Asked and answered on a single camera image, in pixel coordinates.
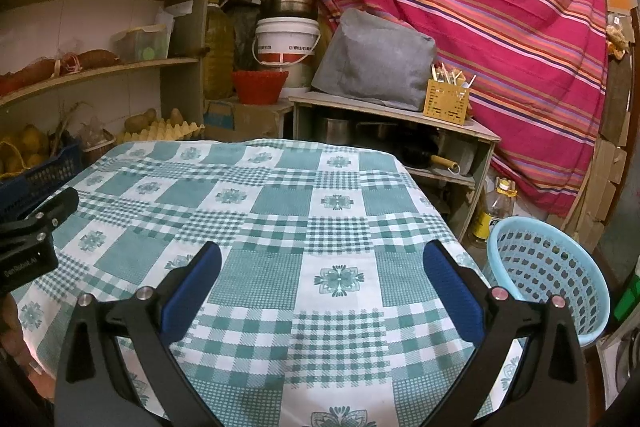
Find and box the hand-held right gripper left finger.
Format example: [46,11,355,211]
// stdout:
[54,241,226,427]

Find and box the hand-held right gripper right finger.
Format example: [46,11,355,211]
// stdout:
[422,239,588,427]

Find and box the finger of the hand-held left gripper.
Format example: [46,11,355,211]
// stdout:
[0,188,80,248]

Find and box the light blue plastic basket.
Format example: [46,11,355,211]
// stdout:
[486,217,611,348]

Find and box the dark blue plastic crate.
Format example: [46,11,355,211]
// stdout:
[0,142,83,220]

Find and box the pile of yellow produce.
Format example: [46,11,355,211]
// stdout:
[0,124,51,175]

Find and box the brown wicker basket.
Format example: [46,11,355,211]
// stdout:
[80,129,117,168]

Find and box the cooking oil bottle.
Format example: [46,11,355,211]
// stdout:
[472,177,516,248]

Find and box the large brown potato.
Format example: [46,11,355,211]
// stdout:
[124,108,158,134]

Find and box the green checked tablecloth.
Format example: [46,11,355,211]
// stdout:
[10,138,526,427]

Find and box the yellow egg tray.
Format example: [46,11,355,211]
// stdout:
[116,119,206,144]

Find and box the reddish sweet potato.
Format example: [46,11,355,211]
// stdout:
[65,49,122,70]
[0,59,63,96]

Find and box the clear plastic container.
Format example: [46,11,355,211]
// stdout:
[112,24,171,62]

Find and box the cardboard box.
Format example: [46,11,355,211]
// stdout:
[202,99,293,142]

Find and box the yellow utensil holder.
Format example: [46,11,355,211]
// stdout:
[423,79,472,125]

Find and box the wooden side cabinet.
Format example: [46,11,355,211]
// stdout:
[288,91,502,248]

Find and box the small steel pot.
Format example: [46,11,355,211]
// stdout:
[316,117,351,146]

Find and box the red plastic bowl basket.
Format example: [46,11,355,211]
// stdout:
[231,69,290,105]

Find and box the bundle of kitchen utensils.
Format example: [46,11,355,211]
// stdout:
[430,62,477,86]

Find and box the large yellow oil jug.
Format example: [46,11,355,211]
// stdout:
[204,0,236,100]

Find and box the grey cushion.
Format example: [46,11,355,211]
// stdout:
[311,8,437,112]

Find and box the white plastic bucket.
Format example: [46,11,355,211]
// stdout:
[251,17,322,88]

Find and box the black pan wooden handle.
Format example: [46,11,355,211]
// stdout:
[400,142,460,175]

